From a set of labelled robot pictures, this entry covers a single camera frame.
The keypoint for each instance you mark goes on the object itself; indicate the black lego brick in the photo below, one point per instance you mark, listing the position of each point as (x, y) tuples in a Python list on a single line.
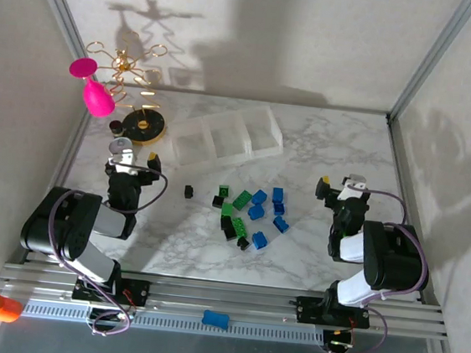
[(229, 235), (244, 243), (188, 191), (227, 223), (217, 201)]

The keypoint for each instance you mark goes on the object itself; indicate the green lego brick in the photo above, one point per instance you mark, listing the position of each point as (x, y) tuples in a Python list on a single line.
[(239, 227), (227, 209), (242, 199), (224, 191)]

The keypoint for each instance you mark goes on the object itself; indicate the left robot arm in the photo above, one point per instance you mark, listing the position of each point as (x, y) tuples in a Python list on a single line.
[(66, 226)]

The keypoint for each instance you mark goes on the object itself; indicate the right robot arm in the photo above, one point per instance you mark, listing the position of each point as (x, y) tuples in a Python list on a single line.
[(391, 260)]

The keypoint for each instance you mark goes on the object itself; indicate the small yellow white can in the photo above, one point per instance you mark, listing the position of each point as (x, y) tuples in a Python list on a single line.
[(120, 144)]

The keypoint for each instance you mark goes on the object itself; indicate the blue lego brick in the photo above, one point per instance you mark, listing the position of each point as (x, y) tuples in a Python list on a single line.
[(278, 195), (255, 211), (279, 208), (259, 197), (259, 240), (281, 224)]

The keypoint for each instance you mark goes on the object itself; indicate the small dark round jar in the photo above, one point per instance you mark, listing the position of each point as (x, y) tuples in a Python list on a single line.
[(116, 127)]

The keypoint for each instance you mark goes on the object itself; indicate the pink wine glass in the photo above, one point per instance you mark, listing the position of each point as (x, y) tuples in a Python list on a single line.
[(98, 101)]

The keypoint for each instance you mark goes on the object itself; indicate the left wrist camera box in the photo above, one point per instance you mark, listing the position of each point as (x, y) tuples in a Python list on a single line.
[(125, 165)]

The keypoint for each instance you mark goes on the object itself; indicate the aluminium side rail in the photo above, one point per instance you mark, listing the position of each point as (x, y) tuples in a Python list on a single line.
[(70, 155), (400, 160)]

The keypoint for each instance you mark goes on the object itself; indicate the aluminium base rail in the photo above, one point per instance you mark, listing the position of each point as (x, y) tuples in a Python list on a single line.
[(222, 299)]

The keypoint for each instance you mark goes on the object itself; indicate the blue brick on rail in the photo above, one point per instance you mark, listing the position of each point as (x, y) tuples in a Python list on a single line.
[(215, 318)]

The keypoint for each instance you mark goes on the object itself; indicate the aluminium frame post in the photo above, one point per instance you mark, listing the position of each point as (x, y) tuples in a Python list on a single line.
[(432, 58), (61, 4)]

